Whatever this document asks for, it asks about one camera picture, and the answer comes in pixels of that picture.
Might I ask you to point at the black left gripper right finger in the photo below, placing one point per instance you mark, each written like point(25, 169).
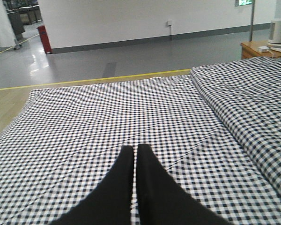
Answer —
point(161, 201)

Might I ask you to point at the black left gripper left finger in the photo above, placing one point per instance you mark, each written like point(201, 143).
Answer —
point(110, 202)

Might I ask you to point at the checkered gingham bed sheet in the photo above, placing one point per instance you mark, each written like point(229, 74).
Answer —
point(65, 140)

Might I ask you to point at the checkered gingham folded quilt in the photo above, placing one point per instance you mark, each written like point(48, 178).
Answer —
point(246, 97)

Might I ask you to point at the wooden nightstand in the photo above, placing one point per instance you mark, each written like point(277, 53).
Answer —
point(250, 50)

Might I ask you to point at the red cabinet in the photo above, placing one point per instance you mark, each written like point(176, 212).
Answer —
point(44, 39)

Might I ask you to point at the white charger adapter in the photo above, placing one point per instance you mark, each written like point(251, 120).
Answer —
point(263, 49)

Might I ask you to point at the white cylindrical speaker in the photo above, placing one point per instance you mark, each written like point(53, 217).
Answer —
point(275, 31)

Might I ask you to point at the green exit sign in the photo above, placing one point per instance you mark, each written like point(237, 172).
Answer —
point(243, 2)

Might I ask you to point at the white wall socket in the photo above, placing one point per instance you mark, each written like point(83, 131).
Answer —
point(169, 23)

